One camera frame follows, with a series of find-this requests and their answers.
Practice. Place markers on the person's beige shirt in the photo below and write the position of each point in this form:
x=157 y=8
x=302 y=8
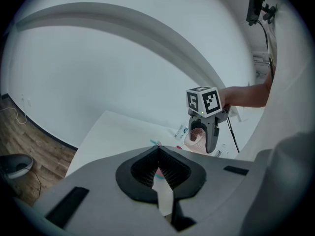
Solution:
x=290 y=82

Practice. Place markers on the pink dimpled glass cup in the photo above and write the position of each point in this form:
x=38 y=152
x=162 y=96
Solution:
x=197 y=144

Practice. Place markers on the small clear white-capped bottle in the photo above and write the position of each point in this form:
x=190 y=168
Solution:
x=180 y=131

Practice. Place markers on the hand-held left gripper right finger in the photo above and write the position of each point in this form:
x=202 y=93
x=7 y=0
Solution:
x=216 y=195

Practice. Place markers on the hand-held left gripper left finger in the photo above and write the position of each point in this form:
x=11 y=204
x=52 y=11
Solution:
x=103 y=198

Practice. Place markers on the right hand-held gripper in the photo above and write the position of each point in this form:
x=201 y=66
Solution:
x=204 y=102

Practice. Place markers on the person's right forearm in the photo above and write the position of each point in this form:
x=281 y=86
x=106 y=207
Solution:
x=246 y=96

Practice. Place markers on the white square table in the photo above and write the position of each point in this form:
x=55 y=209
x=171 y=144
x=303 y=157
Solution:
x=118 y=131

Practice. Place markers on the white wall socket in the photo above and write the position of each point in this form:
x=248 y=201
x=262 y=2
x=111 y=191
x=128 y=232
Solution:
x=25 y=99

